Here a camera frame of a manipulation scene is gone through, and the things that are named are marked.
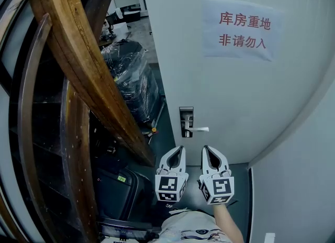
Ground curved metal stair rail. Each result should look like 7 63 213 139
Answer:
17 13 57 243

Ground black hard case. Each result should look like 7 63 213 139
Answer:
93 167 155 222

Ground brown wooden stair beam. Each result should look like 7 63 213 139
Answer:
25 0 155 168

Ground person's white printed shirt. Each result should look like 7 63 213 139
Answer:
156 207 234 243

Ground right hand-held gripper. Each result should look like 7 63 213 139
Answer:
197 145 235 206

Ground person's right forearm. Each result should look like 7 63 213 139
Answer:
213 203 244 243

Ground white box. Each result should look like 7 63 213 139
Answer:
114 21 131 35

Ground black device with screen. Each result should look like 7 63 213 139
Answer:
96 217 161 242

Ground white door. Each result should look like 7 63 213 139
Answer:
139 0 335 166

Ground dark wooden beam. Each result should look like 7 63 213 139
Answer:
83 0 124 44

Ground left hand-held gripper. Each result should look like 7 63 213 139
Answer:
154 146 189 203

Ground silver door lever handle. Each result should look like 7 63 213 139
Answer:
186 124 210 133

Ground silver door lock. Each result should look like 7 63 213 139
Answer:
179 106 195 138

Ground white paper sign red characters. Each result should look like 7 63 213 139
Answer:
200 0 285 62

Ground plastic-wrapped black stack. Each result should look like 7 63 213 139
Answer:
100 40 162 125

